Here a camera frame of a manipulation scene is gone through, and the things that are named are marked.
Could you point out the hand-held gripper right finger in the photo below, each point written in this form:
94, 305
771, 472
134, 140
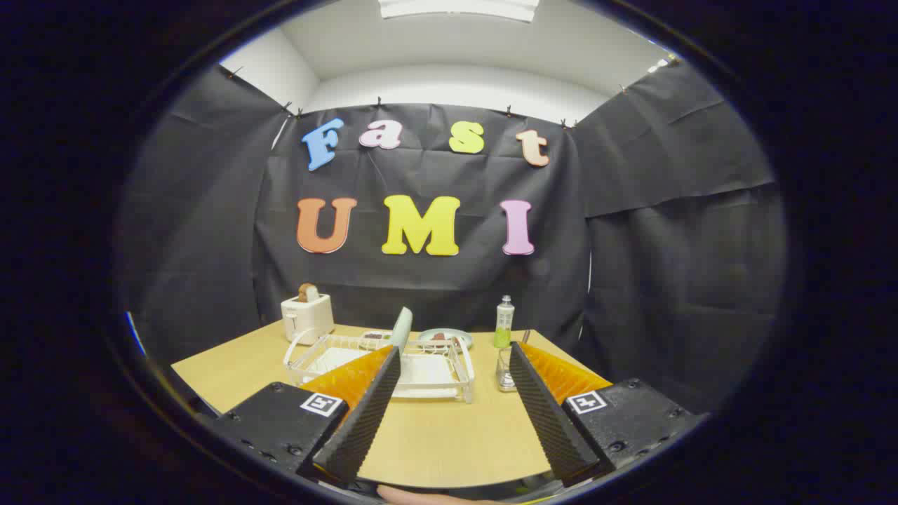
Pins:
551, 421

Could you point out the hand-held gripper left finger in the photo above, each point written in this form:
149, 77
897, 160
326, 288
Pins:
365, 421

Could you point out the clear plastic basket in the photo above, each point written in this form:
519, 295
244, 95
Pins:
504, 372

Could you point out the pale green plate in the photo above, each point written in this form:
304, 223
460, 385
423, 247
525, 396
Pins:
402, 330

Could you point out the white divided condiment dish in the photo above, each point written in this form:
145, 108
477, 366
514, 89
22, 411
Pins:
375, 338

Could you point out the round pale food dish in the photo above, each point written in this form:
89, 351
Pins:
459, 334

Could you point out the white drain mat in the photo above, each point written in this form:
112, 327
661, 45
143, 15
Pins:
428, 370

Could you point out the green and white bottle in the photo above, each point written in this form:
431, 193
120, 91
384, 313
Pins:
504, 322

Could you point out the brown meat piece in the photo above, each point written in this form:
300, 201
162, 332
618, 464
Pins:
439, 337

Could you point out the white toaster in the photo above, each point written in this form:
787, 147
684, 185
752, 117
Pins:
309, 319

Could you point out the brown bread slice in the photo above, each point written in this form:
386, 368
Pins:
307, 292

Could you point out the black backdrop cloth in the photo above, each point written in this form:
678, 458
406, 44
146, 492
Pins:
421, 280

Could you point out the ceiling light panel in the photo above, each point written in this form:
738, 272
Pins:
459, 7

